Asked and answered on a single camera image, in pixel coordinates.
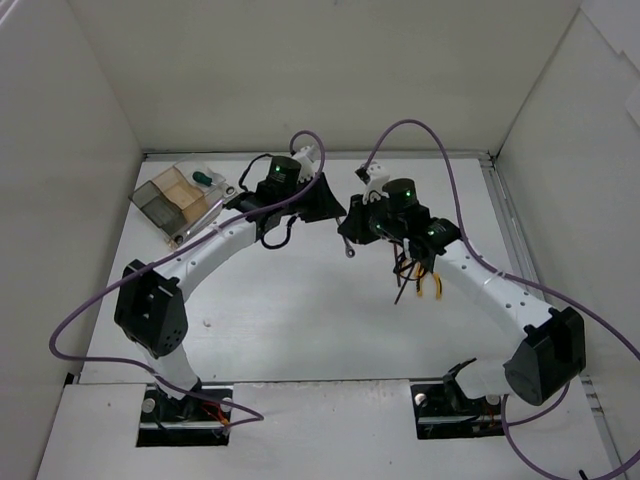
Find small silver ratchet wrench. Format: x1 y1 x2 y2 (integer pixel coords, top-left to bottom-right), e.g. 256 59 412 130
335 217 356 259

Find long brown hex key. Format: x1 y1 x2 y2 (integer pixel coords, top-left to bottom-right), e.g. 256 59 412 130
394 261 415 305

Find large silver ratchet wrench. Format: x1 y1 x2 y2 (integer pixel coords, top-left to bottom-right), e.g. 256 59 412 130
169 184 236 249

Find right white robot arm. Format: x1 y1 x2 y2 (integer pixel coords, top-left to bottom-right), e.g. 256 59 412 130
338 178 586 412

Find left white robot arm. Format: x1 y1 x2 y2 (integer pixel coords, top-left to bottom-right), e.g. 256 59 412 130
114 147 346 420

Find clear plastic organizer box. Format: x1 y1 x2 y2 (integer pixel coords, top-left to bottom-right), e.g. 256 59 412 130
129 160 238 250

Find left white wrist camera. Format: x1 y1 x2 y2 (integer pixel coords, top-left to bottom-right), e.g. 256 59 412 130
291 145 317 184

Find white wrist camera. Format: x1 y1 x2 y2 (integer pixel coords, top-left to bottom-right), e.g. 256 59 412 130
355 161 390 205
291 145 317 184

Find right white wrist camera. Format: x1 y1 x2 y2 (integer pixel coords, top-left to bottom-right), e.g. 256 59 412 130
355 161 390 205

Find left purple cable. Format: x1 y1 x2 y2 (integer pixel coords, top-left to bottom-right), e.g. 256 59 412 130
48 130 329 431

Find purple cable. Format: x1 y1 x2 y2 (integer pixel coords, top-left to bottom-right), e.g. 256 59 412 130
48 130 329 431
362 119 640 479

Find yellow handled cutting pliers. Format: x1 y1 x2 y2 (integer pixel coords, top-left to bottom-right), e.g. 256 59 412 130
413 264 425 297

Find yellow handled needle-nose pliers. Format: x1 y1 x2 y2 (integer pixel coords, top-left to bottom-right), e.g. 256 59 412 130
419 271 443 300

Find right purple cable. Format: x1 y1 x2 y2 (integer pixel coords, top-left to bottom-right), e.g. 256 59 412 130
362 119 640 479

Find green handled screwdriver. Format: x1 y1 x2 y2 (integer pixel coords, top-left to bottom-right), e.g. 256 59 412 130
192 171 225 188

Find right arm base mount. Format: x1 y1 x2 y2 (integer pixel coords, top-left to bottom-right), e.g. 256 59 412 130
410 382 504 440

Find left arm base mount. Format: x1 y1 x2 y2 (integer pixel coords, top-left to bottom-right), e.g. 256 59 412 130
136 386 232 448

